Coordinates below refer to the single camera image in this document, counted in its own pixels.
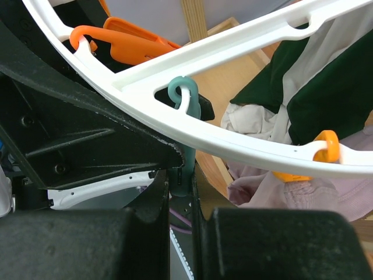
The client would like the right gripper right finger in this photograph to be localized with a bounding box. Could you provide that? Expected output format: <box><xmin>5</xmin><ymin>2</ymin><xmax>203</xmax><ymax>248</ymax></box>
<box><xmin>192</xmin><ymin>167</ymin><xmax>372</xmax><ymax>279</ymax></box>

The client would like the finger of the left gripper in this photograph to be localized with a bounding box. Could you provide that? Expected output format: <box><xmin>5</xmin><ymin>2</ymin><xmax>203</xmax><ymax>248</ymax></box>
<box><xmin>154</xmin><ymin>90</ymin><xmax>215</xmax><ymax>121</ymax></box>
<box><xmin>1</xmin><ymin>65</ymin><xmax>183</xmax><ymax>190</ymax></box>

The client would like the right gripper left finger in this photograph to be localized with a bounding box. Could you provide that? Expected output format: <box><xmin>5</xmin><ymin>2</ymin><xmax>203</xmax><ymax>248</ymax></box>
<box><xmin>1</xmin><ymin>171</ymin><xmax>170</xmax><ymax>279</ymax></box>

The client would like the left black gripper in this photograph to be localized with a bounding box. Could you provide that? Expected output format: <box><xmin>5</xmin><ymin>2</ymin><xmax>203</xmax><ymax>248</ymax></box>
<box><xmin>1</xmin><ymin>1</ymin><xmax>108</xmax><ymax>89</ymax></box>

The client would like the white round clip hanger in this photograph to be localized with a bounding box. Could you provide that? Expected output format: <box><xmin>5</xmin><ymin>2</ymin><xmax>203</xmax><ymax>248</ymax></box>
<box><xmin>24</xmin><ymin>1</ymin><xmax>372</xmax><ymax>178</ymax></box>

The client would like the teal clothes peg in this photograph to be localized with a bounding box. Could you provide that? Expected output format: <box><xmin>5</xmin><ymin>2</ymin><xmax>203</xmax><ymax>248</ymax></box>
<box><xmin>167</xmin><ymin>76</ymin><xmax>200</xmax><ymax>197</ymax></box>

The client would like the white cloth garment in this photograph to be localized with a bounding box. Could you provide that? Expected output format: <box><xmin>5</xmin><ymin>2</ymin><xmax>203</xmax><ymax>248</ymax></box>
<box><xmin>220</xmin><ymin>103</ymin><xmax>292</xmax><ymax>144</ymax></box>

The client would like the lilac pink garment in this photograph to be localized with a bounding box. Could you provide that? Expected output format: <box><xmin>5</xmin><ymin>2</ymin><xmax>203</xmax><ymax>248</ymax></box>
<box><xmin>227</xmin><ymin>125</ymin><xmax>373</xmax><ymax>222</ymax></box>

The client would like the orange clothes peg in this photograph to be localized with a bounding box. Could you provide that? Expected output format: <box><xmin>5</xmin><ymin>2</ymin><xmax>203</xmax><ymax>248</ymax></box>
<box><xmin>69</xmin><ymin>17</ymin><xmax>181</xmax><ymax>65</ymax></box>
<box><xmin>272</xmin><ymin>130</ymin><xmax>340</xmax><ymax>183</ymax></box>

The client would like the dark green white garment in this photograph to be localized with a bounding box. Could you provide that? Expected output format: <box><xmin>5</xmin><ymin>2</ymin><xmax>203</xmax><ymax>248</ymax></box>
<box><xmin>229</xmin><ymin>25</ymin><xmax>372</xmax><ymax>145</ymax></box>

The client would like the wooden hanging rack frame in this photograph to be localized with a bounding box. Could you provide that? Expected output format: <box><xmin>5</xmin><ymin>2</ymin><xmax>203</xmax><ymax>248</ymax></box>
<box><xmin>180</xmin><ymin>0</ymin><xmax>373</xmax><ymax>246</ymax></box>

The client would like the aluminium frame rail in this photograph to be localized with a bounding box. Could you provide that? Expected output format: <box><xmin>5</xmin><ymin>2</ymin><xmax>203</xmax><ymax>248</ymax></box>
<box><xmin>170</xmin><ymin>228</ymin><xmax>194</xmax><ymax>279</ymax></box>

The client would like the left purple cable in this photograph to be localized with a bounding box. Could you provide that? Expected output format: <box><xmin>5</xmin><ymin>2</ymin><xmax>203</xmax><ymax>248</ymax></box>
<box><xmin>168</xmin><ymin>208</ymin><xmax>195</xmax><ymax>236</ymax></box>

